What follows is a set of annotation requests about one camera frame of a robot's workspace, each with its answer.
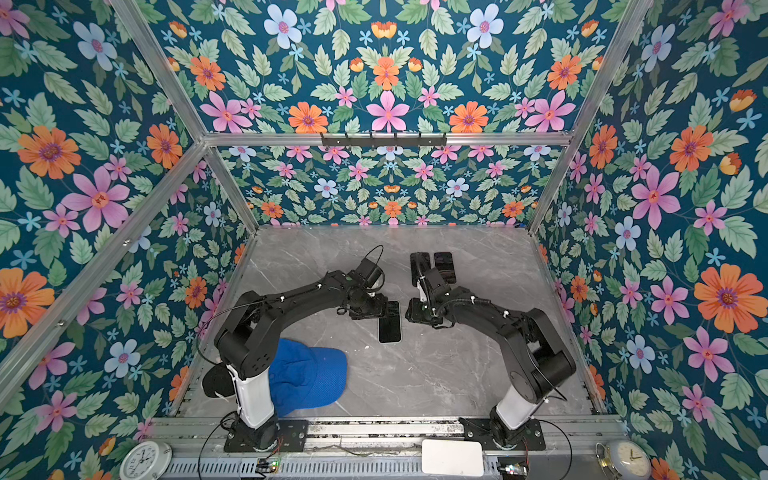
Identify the silver alarm clock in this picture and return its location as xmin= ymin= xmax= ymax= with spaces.
xmin=595 ymin=440 xmax=652 ymax=480

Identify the silver-edged smartphone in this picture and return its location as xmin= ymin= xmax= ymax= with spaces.
xmin=410 ymin=252 xmax=432 ymax=287

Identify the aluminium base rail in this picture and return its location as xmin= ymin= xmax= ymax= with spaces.
xmin=151 ymin=415 xmax=625 ymax=479

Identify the pink-edged smartphone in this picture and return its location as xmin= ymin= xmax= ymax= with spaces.
xmin=434 ymin=252 xmax=457 ymax=284

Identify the black hook rail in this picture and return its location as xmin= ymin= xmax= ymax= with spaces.
xmin=320 ymin=133 xmax=448 ymax=148

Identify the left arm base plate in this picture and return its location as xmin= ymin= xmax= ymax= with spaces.
xmin=223 ymin=418 xmax=309 ymax=453

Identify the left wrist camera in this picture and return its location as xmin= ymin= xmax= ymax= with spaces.
xmin=350 ymin=258 xmax=385 ymax=292

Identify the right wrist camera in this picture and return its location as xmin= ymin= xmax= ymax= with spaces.
xmin=417 ymin=268 xmax=445 ymax=305

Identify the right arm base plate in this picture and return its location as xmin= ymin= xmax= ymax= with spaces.
xmin=458 ymin=417 xmax=546 ymax=451

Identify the white wall clock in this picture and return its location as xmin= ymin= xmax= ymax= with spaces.
xmin=119 ymin=440 xmax=173 ymax=480

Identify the blue-edged smartphone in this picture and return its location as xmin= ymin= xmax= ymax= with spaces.
xmin=378 ymin=301 xmax=402 ymax=344

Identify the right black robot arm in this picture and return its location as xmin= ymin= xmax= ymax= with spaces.
xmin=406 ymin=252 xmax=577 ymax=449

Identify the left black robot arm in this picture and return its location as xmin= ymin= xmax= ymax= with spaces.
xmin=214 ymin=258 xmax=387 ymax=431

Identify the blue baseball cap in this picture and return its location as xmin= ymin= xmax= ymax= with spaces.
xmin=269 ymin=339 xmax=348 ymax=418

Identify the white rectangular box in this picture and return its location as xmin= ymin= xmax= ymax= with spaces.
xmin=421 ymin=439 xmax=485 ymax=478

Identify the black plush toy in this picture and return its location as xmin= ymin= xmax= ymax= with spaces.
xmin=202 ymin=363 xmax=235 ymax=399

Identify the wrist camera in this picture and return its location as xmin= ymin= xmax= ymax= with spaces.
xmin=350 ymin=258 xmax=385 ymax=292
xmin=417 ymin=268 xmax=445 ymax=305

